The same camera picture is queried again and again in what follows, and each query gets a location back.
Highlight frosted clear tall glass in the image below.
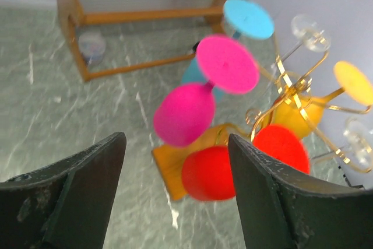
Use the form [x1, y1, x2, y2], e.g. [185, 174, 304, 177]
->
[276, 14, 331, 62]

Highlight yellow wine glass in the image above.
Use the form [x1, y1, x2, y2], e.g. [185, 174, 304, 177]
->
[262, 61, 372, 139]

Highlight red wine glass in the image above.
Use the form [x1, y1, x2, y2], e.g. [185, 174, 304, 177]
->
[181, 125, 311, 201]

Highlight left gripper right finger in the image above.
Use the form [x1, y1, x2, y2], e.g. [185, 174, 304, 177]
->
[228, 134, 372, 248]

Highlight pink wine glass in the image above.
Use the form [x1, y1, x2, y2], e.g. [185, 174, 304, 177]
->
[153, 34, 259, 147]

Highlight clear wine glass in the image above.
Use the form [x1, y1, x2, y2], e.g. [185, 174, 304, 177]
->
[311, 117, 372, 173]

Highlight wooden shelf rack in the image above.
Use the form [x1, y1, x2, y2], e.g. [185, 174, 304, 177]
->
[57, 0, 226, 82]

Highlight blue wine glass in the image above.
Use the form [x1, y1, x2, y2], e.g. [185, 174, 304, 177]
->
[181, 0, 275, 102]

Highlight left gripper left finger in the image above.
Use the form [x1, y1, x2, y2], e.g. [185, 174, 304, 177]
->
[1, 132, 126, 248]

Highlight gold wine glass rack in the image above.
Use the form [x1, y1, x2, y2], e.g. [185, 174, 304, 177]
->
[151, 33, 373, 202]

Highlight small black device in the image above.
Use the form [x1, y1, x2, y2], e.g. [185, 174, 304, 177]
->
[187, 41, 200, 55]

